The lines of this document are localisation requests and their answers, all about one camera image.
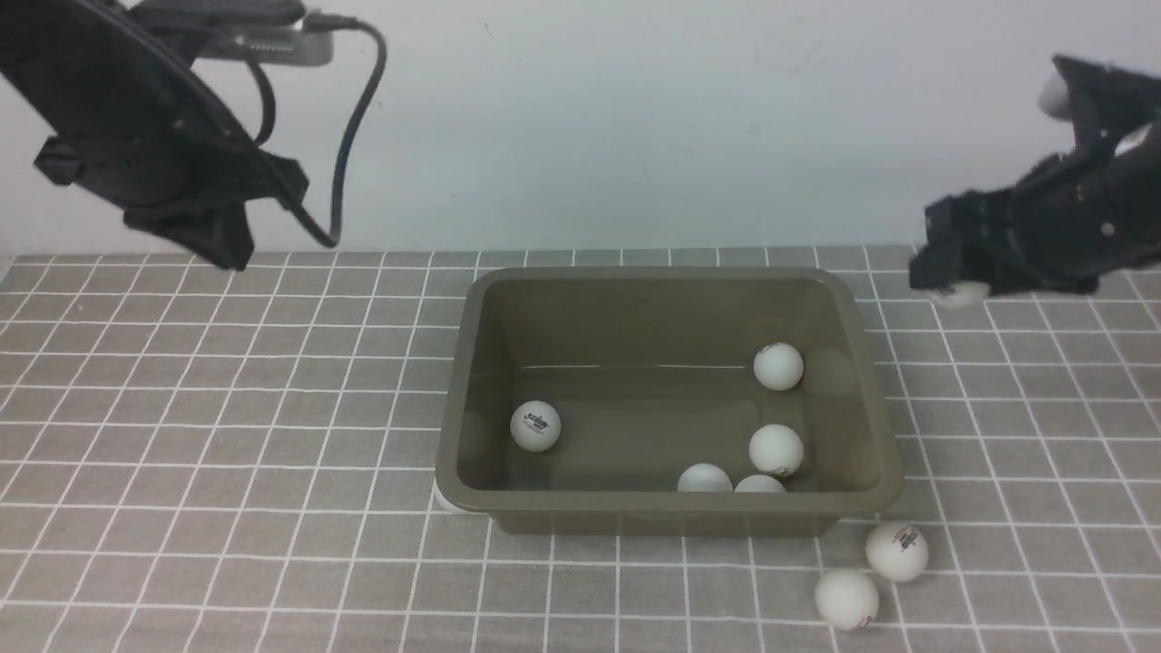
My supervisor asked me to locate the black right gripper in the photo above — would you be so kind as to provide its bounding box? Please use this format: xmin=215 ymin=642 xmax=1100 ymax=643
xmin=908 ymin=155 xmax=1117 ymax=295

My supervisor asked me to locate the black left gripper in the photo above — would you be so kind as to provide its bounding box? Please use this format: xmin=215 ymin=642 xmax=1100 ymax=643
xmin=33 ymin=91 xmax=308 ymax=271

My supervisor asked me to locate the white ball with logo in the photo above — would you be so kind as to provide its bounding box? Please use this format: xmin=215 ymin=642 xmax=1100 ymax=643
xmin=510 ymin=400 xmax=562 ymax=452
xmin=734 ymin=474 xmax=786 ymax=493

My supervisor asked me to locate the olive green plastic bin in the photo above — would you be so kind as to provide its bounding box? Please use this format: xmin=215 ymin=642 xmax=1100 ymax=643
xmin=434 ymin=266 xmax=906 ymax=538

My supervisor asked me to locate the plain white ping-pong ball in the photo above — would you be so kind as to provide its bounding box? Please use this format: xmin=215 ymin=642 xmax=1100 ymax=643
xmin=677 ymin=462 xmax=734 ymax=491

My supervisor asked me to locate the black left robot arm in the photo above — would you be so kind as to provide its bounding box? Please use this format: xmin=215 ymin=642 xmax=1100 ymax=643
xmin=1 ymin=1 xmax=307 ymax=271

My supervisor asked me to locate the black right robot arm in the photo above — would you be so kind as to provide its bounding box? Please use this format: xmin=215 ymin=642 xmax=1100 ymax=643
xmin=909 ymin=123 xmax=1160 ymax=303

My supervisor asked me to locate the grey checkered tablecloth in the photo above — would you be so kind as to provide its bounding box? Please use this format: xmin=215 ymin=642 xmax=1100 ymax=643
xmin=1 ymin=247 xmax=1160 ymax=652

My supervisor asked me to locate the white ball frontmost right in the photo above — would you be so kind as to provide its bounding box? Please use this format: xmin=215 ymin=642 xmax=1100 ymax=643
xmin=815 ymin=568 xmax=882 ymax=631

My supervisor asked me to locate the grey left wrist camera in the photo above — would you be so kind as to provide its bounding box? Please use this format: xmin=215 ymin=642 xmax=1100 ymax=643
xmin=127 ymin=0 xmax=336 ymax=69

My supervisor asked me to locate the black camera cable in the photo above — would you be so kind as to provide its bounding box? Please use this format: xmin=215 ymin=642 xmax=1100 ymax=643
xmin=136 ymin=13 xmax=389 ymax=250

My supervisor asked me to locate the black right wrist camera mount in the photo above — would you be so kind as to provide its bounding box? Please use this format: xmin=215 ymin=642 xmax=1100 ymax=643
xmin=1038 ymin=53 xmax=1158 ymax=166

